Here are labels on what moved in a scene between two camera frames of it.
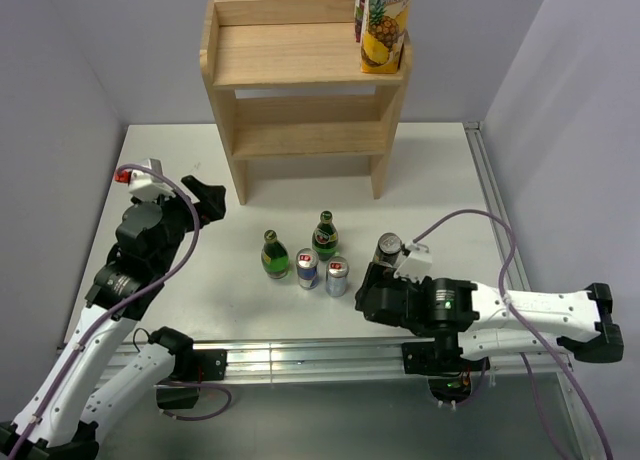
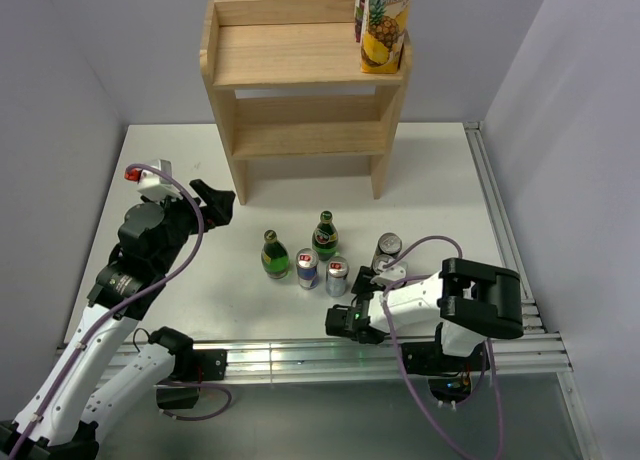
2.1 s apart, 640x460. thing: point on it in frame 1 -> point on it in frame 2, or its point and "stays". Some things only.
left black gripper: (211, 205) stays
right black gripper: (380, 274) -> (362, 281)
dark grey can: (388, 248) stays
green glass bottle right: (325, 237) stays
